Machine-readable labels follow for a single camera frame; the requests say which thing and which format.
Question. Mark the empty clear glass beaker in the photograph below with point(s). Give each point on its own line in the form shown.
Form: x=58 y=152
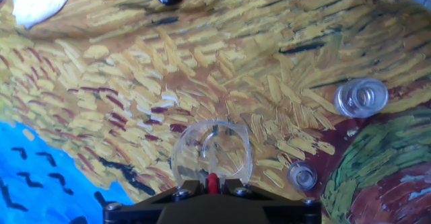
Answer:
x=212 y=150

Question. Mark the small clear glass bottle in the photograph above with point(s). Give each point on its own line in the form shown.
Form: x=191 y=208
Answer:
x=361 y=98

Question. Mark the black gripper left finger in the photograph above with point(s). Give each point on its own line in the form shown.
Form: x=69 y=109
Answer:
x=144 y=208

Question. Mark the Van Gogh print tablecloth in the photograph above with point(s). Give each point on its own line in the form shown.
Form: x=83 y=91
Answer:
x=202 y=66

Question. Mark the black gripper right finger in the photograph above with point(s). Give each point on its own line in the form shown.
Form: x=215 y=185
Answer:
x=286 y=212

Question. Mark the red bulb glass dropper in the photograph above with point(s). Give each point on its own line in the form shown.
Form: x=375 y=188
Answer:
x=213 y=183

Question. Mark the clear glass bottle stopper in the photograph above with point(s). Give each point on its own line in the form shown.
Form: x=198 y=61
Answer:
x=302 y=176

